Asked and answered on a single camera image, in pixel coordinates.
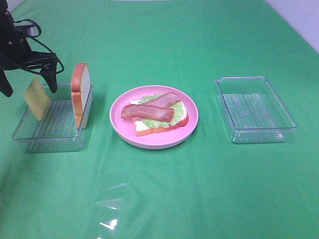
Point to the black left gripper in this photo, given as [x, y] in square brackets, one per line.
[17, 54]

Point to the yellow cheese slice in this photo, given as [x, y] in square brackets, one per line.
[36, 98]

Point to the white bread slice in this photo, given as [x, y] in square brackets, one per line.
[144, 129]

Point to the bacon strip from tray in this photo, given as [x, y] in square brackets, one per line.
[164, 100]

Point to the green lettuce leaf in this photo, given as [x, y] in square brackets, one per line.
[148, 98]

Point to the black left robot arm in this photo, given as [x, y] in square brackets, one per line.
[9, 30]

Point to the clear left plastic tray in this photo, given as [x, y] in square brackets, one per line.
[56, 132]

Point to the clear plastic tray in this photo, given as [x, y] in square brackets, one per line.
[252, 110]
[56, 132]

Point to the pink round plate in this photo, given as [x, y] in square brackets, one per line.
[125, 128]

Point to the clear plastic wrap sheet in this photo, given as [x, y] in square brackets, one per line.
[109, 205]

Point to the green tablecloth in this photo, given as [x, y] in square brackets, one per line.
[204, 188]

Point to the clear right plastic tray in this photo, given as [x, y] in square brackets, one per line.
[252, 110]

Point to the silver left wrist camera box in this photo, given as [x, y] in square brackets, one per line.
[29, 30]

